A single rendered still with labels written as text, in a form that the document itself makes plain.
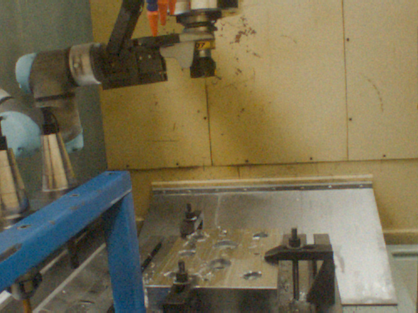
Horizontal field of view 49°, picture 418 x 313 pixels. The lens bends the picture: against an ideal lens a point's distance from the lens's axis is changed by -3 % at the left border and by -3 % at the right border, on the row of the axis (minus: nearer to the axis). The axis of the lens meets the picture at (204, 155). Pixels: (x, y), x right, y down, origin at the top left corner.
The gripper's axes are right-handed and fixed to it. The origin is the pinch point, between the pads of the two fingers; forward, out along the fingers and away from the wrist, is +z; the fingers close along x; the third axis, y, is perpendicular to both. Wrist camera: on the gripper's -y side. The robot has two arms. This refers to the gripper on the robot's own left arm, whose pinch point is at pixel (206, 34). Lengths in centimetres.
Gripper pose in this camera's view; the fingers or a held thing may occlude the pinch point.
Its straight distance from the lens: 83.7
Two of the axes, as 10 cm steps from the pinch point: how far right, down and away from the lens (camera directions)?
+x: -1.1, 1.9, -9.8
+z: 9.8, -1.1, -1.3
